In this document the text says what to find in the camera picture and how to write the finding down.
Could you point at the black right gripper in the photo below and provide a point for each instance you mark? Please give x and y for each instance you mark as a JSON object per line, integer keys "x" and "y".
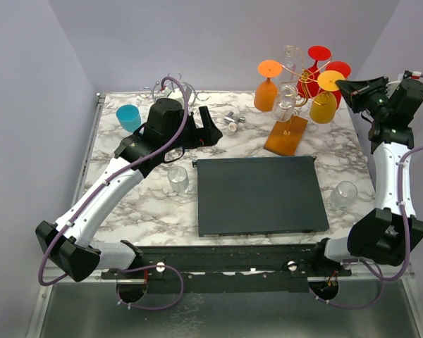
{"x": 357, "y": 91}

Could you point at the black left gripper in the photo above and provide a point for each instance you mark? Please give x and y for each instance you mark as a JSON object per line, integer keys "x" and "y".
{"x": 203, "y": 136}

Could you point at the yellow plastic wine glass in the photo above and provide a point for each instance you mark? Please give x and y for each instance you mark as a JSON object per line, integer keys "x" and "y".
{"x": 324, "y": 105}

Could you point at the clear ribbed wine glass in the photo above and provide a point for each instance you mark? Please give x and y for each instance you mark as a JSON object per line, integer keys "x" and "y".
{"x": 178, "y": 179}

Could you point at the blue plastic wine glass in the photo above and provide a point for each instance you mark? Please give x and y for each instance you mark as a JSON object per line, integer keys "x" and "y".
{"x": 129, "y": 117}

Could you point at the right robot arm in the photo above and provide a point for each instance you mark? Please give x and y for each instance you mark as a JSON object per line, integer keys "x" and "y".
{"x": 387, "y": 234}

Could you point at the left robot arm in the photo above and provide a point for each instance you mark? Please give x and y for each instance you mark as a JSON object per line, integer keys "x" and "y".
{"x": 68, "y": 242}

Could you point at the red plastic wine glass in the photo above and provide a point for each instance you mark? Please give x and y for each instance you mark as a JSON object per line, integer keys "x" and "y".
{"x": 307, "y": 84}

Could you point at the orange plastic wine glass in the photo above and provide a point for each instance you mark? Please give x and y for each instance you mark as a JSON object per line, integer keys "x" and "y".
{"x": 267, "y": 90}

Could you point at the chrome wine glass rack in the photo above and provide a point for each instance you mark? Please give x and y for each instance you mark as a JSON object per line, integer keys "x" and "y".
{"x": 193, "y": 96}

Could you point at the clear textured wine glass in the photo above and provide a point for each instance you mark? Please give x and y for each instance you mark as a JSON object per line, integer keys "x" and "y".
{"x": 285, "y": 102}

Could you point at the clear glass on gold rack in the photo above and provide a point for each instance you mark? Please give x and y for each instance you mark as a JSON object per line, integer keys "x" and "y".
{"x": 290, "y": 61}

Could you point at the small chrome metal fitting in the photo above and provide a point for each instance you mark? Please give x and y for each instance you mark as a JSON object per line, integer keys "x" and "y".
{"x": 231, "y": 118}

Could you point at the dark grey flat box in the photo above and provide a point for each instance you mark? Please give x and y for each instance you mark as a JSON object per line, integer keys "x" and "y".
{"x": 266, "y": 195}

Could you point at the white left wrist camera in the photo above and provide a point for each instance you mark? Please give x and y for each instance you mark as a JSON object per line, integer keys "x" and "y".
{"x": 174, "y": 93}

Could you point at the gold wire wooden-base rack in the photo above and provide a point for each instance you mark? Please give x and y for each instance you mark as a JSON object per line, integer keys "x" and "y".
{"x": 286, "y": 136}

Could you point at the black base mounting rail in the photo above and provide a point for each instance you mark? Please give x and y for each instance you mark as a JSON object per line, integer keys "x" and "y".
{"x": 229, "y": 269}

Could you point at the aluminium extrusion rail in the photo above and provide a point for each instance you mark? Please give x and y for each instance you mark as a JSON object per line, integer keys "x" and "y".
{"x": 387, "y": 273}

